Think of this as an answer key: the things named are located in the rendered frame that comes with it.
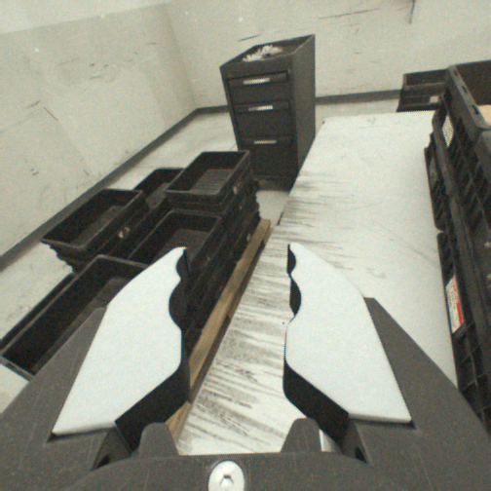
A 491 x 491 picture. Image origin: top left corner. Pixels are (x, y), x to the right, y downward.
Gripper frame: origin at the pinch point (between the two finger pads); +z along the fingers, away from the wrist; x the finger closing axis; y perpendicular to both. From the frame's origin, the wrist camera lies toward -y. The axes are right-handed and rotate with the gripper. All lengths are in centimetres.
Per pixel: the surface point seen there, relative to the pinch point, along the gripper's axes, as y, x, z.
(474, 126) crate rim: -1, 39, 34
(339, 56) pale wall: -46, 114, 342
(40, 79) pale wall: -29, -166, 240
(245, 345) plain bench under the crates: 32.5, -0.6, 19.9
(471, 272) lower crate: 15.9, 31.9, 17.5
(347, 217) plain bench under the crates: 21, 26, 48
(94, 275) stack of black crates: 46, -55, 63
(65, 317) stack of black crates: 53, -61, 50
